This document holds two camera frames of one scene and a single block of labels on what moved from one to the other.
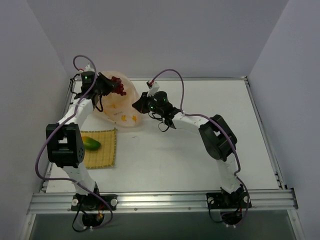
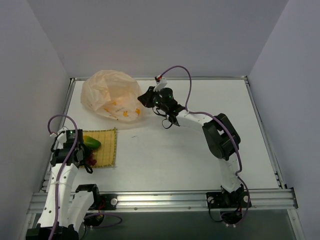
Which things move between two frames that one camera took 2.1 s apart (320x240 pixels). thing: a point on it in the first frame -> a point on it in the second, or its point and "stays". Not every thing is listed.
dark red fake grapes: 119,88 -> 90,161
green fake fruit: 90,143 stays
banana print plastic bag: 119,109 stays
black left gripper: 107,83 -> 86,155
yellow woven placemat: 104,156 stays
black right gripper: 141,104 -> 150,95
